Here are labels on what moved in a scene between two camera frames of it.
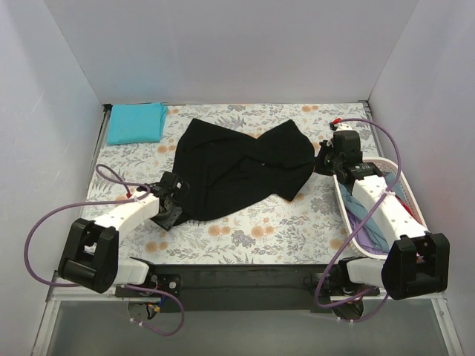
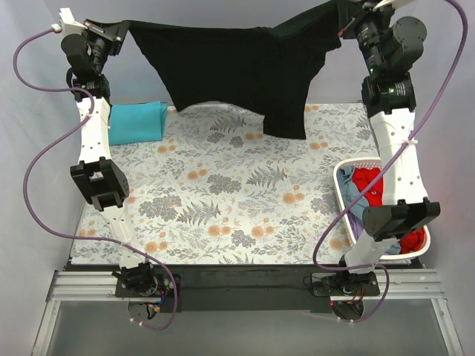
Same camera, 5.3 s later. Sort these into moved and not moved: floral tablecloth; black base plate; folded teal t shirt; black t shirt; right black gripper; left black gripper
Moved: right black gripper; black t shirt; left black gripper
Not moved: folded teal t shirt; black base plate; floral tablecloth
